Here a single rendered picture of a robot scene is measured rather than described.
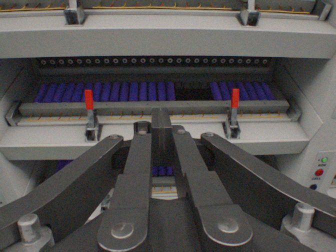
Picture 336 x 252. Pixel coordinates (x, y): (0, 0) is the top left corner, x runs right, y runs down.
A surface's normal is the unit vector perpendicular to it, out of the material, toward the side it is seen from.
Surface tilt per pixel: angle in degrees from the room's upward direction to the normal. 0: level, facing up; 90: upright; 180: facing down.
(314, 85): 90
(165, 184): 110
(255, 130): 20
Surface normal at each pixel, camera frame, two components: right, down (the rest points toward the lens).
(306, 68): -1.00, 0.02
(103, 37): 0.05, 0.74
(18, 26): 0.03, -0.67
